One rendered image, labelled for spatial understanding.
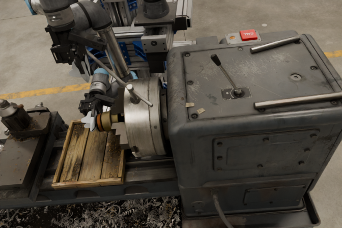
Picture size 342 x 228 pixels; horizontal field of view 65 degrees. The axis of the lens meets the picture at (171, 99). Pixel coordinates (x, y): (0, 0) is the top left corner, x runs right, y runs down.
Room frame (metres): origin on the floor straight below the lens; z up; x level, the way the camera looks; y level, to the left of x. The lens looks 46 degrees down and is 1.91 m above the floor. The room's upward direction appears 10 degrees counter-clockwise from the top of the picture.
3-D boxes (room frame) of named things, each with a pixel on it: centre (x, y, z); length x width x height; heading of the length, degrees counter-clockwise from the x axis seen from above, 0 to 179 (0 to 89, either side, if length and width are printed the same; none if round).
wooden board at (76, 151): (0.76, 0.39, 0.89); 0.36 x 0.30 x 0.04; 174
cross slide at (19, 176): (0.81, 0.71, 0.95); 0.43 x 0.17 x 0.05; 174
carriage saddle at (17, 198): (0.80, 0.76, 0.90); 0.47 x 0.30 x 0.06; 174
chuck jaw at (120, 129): (0.65, 0.20, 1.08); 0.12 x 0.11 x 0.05; 174
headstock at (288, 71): (0.71, -0.29, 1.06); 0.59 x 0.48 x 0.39; 84
